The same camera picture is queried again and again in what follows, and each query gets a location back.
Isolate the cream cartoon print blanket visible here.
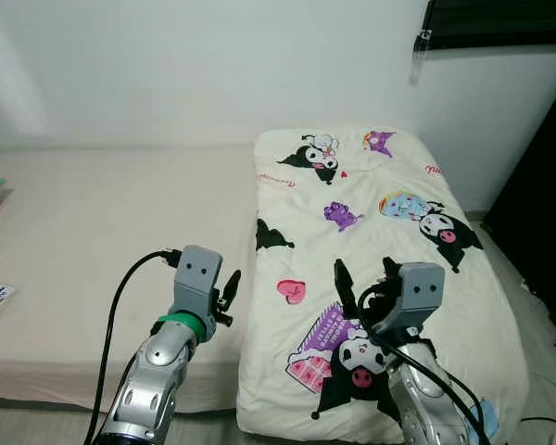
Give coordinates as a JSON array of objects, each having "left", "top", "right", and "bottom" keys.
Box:
[{"left": 236, "top": 127, "right": 531, "bottom": 444}]

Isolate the bed with beige sheet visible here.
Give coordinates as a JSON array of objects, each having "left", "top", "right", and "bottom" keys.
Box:
[{"left": 0, "top": 144, "right": 556, "bottom": 413}]

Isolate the black wardrobe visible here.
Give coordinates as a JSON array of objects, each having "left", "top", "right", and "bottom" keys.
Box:
[{"left": 482, "top": 70, "right": 556, "bottom": 353}]

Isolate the clear blind wand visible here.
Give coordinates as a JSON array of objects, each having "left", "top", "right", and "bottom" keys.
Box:
[{"left": 410, "top": 31, "right": 432, "bottom": 84}]

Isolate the black framed window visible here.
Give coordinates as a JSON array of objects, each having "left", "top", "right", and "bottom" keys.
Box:
[{"left": 415, "top": 0, "right": 556, "bottom": 52}]

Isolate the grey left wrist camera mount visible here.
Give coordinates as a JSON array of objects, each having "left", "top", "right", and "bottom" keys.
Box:
[{"left": 173, "top": 246, "right": 225, "bottom": 321}]

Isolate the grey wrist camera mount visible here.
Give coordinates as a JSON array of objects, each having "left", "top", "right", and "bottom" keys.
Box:
[
  {"left": 173, "top": 246, "right": 225, "bottom": 321},
  {"left": 382, "top": 262, "right": 446, "bottom": 339}
]

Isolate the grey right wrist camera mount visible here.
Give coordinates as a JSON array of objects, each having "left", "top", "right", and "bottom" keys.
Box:
[{"left": 382, "top": 262, "right": 446, "bottom": 339}]

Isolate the black floor cable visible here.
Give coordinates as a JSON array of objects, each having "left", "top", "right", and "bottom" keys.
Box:
[{"left": 519, "top": 415, "right": 556, "bottom": 439}]

